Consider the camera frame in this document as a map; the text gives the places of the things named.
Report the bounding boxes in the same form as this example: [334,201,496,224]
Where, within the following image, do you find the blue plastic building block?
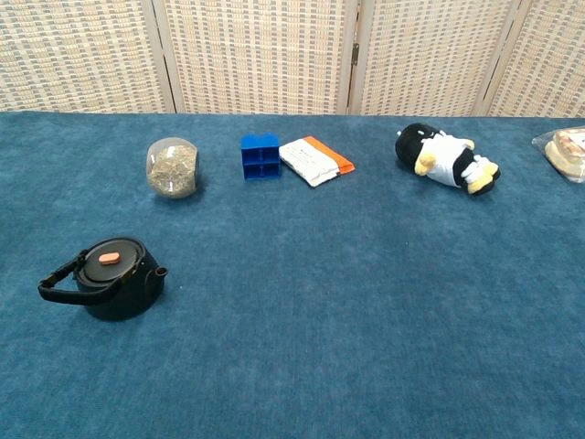
[240,133,282,182]

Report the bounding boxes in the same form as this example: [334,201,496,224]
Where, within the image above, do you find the black and white plush toy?
[394,122,502,197]

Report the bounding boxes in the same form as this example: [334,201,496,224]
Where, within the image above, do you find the bread in clear plastic bag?
[531,128,585,185]

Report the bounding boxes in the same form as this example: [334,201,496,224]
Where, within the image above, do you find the black kettle with orange knob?
[37,235,169,322]

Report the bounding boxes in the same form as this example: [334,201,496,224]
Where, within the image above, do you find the woven folding screen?
[0,0,585,119]

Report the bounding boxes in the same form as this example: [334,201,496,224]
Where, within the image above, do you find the white and orange packet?
[278,135,356,188]

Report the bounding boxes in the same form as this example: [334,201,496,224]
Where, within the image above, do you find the clear plastic jar with herbs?
[145,136,201,199]

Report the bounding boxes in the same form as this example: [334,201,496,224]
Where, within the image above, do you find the blue velvet table cloth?
[0,111,585,439]

